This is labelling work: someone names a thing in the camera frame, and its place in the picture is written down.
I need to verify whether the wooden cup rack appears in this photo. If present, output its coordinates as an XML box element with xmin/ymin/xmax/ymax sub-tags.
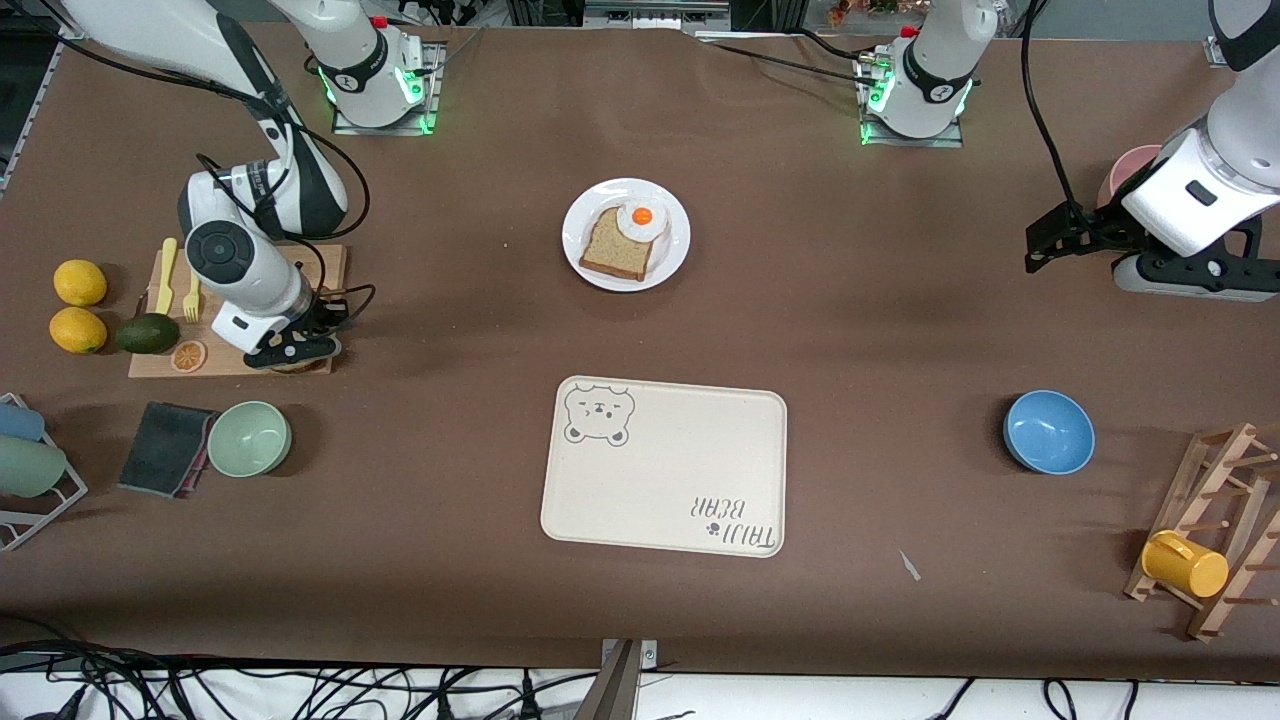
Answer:
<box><xmin>1124</xmin><ymin>422</ymin><xmax>1280</xmax><ymax>643</ymax></box>

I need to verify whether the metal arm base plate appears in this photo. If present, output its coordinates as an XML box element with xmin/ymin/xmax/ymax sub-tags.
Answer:
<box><xmin>858</xmin><ymin>50</ymin><xmax>966</xmax><ymax>149</ymax></box>
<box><xmin>332</xmin><ymin>40</ymin><xmax>441</xmax><ymax>136</ymax></box>

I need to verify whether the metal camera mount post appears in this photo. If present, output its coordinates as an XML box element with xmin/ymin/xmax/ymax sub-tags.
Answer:
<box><xmin>590</xmin><ymin>638</ymin><xmax>659</xmax><ymax>720</ymax></box>

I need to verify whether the wooden cutting board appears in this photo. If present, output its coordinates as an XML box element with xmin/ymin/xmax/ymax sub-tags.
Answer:
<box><xmin>128</xmin><ymin>244</ymin><xmax>348</xmax><ymax>379</ymax></box>

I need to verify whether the yellow lemon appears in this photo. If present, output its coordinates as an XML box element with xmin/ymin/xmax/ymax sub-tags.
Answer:
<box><xmin>53</xmin><ymin>259</ymin><xmax>108</xmax><ymax>307</ymax></box>
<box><xmin>49</xmin><ymin>307</ymin><xmax>108</xmax><ymax>355</ymax></box>

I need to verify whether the black floor cable bundle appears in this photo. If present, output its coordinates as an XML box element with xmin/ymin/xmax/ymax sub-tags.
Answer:
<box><xmin>0</xmin><ymin>640</ymin><xmax>601</xmax><ymax>720</ymax></box>

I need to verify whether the pale green bowl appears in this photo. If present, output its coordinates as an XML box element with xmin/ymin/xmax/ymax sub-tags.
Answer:
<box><xmin>207</xmin><ymin>401</ymin><xmax>293</xmax><ymax>478</ymax></box>

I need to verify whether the pink folded cloth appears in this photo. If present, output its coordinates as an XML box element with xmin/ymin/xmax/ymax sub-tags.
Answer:
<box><xmin>175</xmin><ymin>410</ymin><xmax>219</xmax><ymax>498</ymax></box>

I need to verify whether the cream bear print tray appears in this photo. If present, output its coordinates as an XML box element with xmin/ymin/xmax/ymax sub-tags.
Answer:
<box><xmin>540</xmin><ymin>375</ymin><xmax>788</xmax><ymax>559</ymax></box>

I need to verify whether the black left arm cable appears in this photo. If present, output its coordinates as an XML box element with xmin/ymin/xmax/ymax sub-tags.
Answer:
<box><xmin>1020</xmin><ymin>0</ymin><xmax>1086</xmax><ymax>216</ymax></box>

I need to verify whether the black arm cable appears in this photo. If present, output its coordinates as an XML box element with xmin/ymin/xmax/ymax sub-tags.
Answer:
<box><xmin>60</xmin><ymin>40</ymin><xmax>377</xmax><ymax>331</ymax></box>
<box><xmin>1020</xmin><ymin>0</ymin><xmax>1086</xmax><ymax>216</ymax></box>

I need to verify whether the white wire rack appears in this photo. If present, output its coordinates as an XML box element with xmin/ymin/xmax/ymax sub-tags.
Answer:
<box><xmin>0</xmin><ymin>392</ymin><xmax>89</xmax><ymax>553</ymax></box>

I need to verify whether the grey equipment box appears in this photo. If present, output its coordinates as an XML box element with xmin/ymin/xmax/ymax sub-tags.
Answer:
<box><xmin>585</xmin><ymin>0</ymin><xmax>731</xmax><ymax>26</ymax></box>

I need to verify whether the pale green cup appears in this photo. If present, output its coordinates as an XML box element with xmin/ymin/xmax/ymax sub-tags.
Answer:
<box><xmin>0</xmin><ymin>436</ymin><xmax>68</xmax><ymax>499</ymax></box>

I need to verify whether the white round plate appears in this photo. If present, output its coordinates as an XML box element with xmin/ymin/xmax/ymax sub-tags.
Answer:
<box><xmin>562</xmin><ymin>178</ymin><xmax>692</xmax><ymax>293</ymax></box>

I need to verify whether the dark green avocado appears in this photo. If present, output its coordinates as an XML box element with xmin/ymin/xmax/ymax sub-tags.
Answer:
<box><xmin>115</xmin><ymin>313</ymin><xmax>182</xmax><ymax>355</ymax></box>

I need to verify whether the toy fried egg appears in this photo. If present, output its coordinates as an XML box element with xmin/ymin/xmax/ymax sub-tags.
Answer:
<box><xmin>616</xmin><ymin>198</ymin><xmax>669</xmax><ymax>242</ymax></box>

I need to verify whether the yellow cup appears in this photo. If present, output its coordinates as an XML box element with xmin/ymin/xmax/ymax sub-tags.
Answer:
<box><xmin>1141</xmin><ymin>530</ymin><xmax>1230</xmax><ymax>599</ymax></box>

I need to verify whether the light blue cup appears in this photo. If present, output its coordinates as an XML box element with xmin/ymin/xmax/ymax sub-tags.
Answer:
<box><xmin>0</xmin><ymin>402</ymin><xmax>46</xmax><ymax>443</ymax></box>

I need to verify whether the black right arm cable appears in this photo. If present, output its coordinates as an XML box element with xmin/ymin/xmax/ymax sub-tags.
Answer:
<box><xmin>60</xmin><ymin>40</ymin><xmax>377</xmax><ymax>331</ymax></box>

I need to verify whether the pink bowl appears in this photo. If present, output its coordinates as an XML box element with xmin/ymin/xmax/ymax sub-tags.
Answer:
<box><xmin>1097</xmin><ymin>145</ymin><xmax>1166</xmax><ymax>211</ymax></box>

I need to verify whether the blue bowl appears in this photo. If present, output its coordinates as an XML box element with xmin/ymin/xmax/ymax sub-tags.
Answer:
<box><xmin>1003</xmin><ymin>390</ymin><xmax>1096</xmax><ymax>475</ymax></box>

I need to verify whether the dark grey folded cloth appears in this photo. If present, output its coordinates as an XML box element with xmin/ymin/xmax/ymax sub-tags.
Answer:
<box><xmin>117</xmin><ymin>402</ymin><xmax>219</xmax><ymax>498</ymax></box>

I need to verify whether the black table cable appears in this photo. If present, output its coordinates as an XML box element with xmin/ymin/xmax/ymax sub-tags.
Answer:
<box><xmin>700</xmin><ymin>38</ymin><xmax>873</xmax><ymax>86</ymax></box>

